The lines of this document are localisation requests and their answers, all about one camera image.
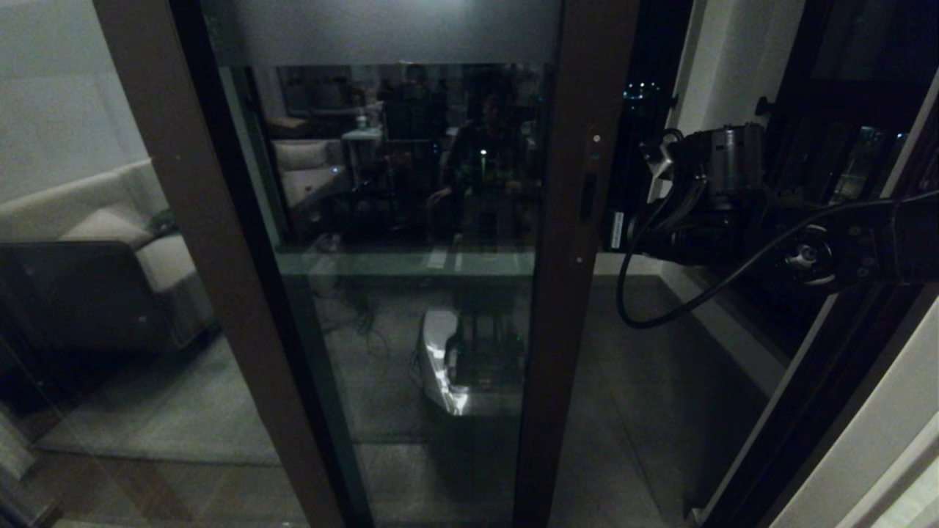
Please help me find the long black balcony railing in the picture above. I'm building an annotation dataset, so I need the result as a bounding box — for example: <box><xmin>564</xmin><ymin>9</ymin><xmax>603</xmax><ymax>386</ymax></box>
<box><xmin>605</xmin><ymin>84</ymin><xmax>677</xmax><ymax>244</ymax></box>

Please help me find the smooth black right arm cable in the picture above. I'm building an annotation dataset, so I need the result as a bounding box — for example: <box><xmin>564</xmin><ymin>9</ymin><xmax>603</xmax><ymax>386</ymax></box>
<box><xmin>615</xmin><ymin>187</ymin><xmax>939</xmax><ymax>329</ymax></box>

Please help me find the sliding glass door brown frame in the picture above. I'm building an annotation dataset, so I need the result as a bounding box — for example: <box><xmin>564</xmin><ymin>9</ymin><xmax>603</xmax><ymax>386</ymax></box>
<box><xmin>202</xmin><ymin>0</ymin><xmax>643</xmax><ymax>528</ymax></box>

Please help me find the fixed glass door panel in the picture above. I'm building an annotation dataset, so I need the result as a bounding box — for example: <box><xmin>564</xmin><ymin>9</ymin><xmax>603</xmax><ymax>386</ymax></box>
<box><xmin>0</xmin><ymin>0</ymin><xmax>376</xmax><ymax>528</ymax></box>

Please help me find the dark brown door jamb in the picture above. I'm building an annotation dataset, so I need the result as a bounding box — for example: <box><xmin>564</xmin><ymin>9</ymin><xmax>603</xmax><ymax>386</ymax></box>
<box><xmin>701</xmin><ymin>279</ymin><xmax>939</xmax><ymax>528</ymax></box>

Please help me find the light grey sofa cushion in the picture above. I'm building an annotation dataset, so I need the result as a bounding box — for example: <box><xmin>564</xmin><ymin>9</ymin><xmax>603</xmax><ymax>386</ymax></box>
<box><xmin>62</xmin><ymin>209</ymin><xmax>162</xmax><ymax>252</ymax></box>

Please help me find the grey floor rug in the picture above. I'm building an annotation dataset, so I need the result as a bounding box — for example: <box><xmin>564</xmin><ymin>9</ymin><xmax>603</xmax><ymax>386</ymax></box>
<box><xmin>33</xmin><ymin>334</ymin><xmax>283</xmax><ymax>470</ymax></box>

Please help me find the light grey sofa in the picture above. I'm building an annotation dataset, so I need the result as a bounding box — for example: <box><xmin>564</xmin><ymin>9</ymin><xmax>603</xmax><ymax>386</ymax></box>
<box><xmin>0</xmin><ymin>161</ymin><xmax>222</xmax><ymax>360</ymax></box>

